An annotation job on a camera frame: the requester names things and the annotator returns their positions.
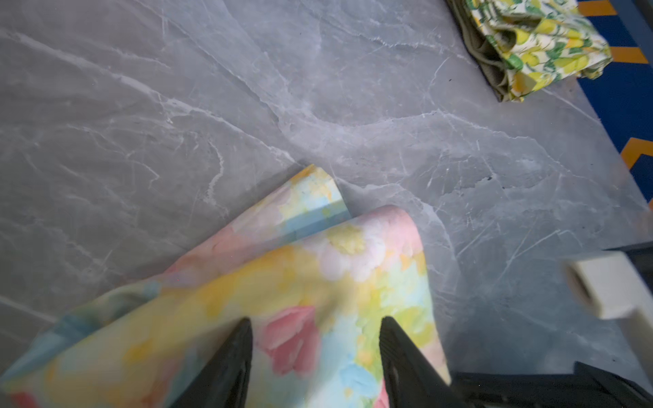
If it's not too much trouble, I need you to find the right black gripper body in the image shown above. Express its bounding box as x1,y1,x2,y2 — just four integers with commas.
451,241,653,408

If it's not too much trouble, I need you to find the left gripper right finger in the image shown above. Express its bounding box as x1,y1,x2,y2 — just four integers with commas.
379,316,462,408

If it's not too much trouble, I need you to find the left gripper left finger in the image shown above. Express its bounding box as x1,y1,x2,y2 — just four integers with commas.
172,318,253,408

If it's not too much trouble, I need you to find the pastel floral skirt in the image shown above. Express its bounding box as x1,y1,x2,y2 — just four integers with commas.
1,166,451,407

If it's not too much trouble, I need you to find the olive green skirt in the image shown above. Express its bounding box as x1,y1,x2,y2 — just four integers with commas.
447,0,509,102

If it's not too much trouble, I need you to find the lemon print skirt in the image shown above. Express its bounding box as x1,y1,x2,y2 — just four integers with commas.
464,1,612,101

